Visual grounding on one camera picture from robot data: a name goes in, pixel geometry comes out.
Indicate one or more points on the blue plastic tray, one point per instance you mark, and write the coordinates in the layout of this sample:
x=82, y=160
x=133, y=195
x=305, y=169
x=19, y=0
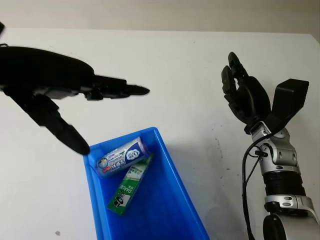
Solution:
x=160, y=195

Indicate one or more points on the green toothpaste box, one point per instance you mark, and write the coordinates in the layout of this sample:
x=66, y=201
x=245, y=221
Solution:
x=127, y=190

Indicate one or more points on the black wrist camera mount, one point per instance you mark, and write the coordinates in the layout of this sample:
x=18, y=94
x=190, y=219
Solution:
x=1, y=27
x=287, y=100

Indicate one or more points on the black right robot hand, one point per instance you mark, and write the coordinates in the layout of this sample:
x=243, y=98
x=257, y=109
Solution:
x=250, y=100

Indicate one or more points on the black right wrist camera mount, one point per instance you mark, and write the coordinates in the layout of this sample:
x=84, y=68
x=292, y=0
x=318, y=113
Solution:
x=287, y=100

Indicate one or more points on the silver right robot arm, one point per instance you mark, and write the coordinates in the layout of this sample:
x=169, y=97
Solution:
x=282, y=175

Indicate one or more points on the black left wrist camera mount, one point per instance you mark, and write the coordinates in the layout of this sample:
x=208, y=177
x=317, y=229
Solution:
x=1, y=27

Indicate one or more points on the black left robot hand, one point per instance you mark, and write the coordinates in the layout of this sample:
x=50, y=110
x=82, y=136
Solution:
x=45, y=70

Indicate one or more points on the purple roll of bags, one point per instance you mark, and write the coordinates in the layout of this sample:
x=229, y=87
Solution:
x=122, y=157

